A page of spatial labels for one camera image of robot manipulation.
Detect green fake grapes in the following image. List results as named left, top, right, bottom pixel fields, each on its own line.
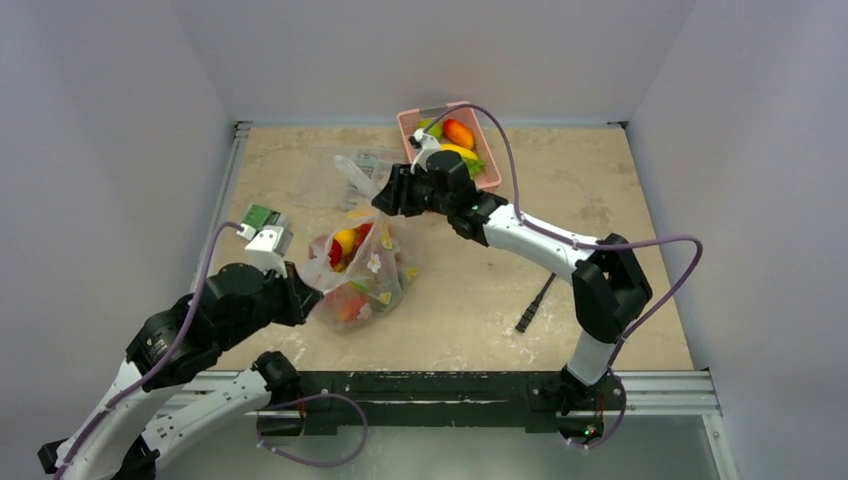
left=464, top=159, right=485, bottom=179

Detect black T-handle tool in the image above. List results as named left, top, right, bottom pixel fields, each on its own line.
left=514, top=273, right=557, bottom=333

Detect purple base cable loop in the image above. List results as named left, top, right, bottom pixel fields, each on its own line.
left=256, top=392, right=370, bottom=469

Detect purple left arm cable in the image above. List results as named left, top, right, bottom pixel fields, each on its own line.
left=52, top=220, right=246, bottom=480

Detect clear plastic bag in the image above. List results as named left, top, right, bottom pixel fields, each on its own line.
left=302, top=166, right=419, bottom=331

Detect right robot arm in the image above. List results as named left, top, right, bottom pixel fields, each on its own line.
left=371, top=152, right=653, bottom=414

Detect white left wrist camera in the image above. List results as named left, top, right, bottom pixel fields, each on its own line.
left=238, top=223, right=293, bottom=278

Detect yellow fake lemon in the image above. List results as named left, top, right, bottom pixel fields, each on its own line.
left=333, top=229, right=358, bottom=256

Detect green fake lime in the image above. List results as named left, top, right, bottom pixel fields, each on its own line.
left=417, top=118, right=443, bottom=139

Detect pink plastic basket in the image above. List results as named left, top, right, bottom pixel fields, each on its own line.
left=396, top=101, right=502, bottom=192

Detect red orange fake mango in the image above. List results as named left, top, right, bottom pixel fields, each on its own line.
left=442, top=118, right=476, bottom=150

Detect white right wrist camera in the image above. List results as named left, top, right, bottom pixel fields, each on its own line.
left=408, top=128, right=442, bottom=171

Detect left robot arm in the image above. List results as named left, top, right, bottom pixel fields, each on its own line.
left=37, top=262, right=323, bottom=479

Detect green label small box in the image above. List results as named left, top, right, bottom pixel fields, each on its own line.
left=238, top=204, right=289, bottom=241

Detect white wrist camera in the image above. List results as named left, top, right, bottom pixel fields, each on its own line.
left=238, top=223, right=293, bottom=278
left=408, top=128, right=442, bottom=171

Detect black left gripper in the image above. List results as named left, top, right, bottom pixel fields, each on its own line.
left=220, top=257, right=324, bottom=349

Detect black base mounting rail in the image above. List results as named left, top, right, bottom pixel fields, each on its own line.
left=257, top=371, right=626, bottom=440

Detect yellow fake banana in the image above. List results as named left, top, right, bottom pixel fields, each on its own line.
left=441, top=144, right=480, bottom=161

